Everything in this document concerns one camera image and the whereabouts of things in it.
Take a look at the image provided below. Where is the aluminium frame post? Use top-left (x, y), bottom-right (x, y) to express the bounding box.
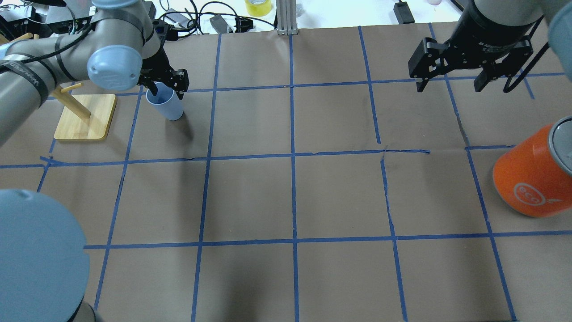
top-left (276, 0), bottom-right (299, 35)

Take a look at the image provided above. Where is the yellow tape roll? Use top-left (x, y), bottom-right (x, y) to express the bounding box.
top-left (244, 0), bottom-right (272, 17)

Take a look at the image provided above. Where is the orange eco bin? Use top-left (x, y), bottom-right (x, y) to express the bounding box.
top-left (493, 116), bottom-right (572, 218)

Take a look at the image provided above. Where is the light blue plastic cup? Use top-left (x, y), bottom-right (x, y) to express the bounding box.
top-left (146, 82), bottom-right (183, 121)

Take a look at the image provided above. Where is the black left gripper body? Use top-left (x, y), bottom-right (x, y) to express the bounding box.
top-left (139, 31), bottom-right (176, 88)

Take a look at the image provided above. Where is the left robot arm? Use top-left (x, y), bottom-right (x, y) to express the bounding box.
top-left (0, 0), bottom-right (189, 322)

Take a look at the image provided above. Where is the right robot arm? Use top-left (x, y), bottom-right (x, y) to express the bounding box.
top-left (407, 0), bottom-right (572, 93)

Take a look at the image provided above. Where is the wooden mug tree stand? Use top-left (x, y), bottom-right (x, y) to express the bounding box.
top-left (0, 32), bottom-right (118, 142)

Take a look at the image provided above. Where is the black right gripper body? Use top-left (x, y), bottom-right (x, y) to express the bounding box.
top-left (444, 0), bottom-right (542, 73)

